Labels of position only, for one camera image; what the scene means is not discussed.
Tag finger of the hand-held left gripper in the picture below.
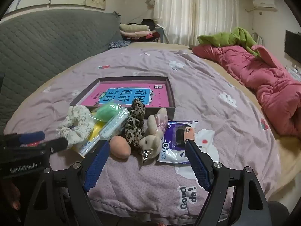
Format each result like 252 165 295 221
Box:
0 131 46 147
35 137 69 154

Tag pink book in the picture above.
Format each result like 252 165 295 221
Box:
80 83 171 107

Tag lilac printed bedsheet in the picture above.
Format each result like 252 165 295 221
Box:
3 44 281 219

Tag grey quilted headboard cover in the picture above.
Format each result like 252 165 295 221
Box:
0 11 123 128

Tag yellow sponge packet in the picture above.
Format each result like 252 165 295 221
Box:
72 116 111 158

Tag black cloth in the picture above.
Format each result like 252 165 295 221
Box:
141 19 156 30

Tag beige folded cloth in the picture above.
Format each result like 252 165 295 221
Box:
119 23 151 32

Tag pink quilt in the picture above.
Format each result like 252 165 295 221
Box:
192 45 301 137

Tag beige egg makeup sponge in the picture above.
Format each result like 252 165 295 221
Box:
109 135 131 159

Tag pink folded cloth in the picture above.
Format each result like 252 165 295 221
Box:
120 30 151 38

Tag white clear packet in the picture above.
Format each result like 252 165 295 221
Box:
99 114 130 142

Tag metal rack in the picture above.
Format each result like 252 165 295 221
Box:
250 31 264 46

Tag purple cartoon eye mask packet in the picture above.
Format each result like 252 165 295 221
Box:
157 120 199 166

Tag white air conditioner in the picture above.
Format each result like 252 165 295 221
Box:
252 0 276 11

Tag leopard print scrunchie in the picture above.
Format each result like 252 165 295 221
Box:
124 98 147 150

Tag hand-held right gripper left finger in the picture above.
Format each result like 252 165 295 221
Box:
24 141 111 226

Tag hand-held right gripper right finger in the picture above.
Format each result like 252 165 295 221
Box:
185 139 271 226

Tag grey chair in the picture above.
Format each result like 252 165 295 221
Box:
155 26 170 44

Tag blue patterned cloth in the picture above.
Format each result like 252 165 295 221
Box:
109 41 131 50

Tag white floral scrunchie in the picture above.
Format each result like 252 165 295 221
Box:
56 105 94 149

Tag green blanket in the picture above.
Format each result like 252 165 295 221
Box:
197 27 261 57

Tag beige plush bunny pink dress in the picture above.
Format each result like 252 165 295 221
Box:
138 108 168 166

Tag person's left hand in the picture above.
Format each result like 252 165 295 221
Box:
5 181 24 211

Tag white curtain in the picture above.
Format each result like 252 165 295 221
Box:
153 0 239 46

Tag dark cardboard box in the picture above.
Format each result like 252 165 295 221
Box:
69 76 176 120

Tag black wall television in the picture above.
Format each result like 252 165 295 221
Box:
284 30 301 64

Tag dark red clothes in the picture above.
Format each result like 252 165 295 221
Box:
147 31 161 42

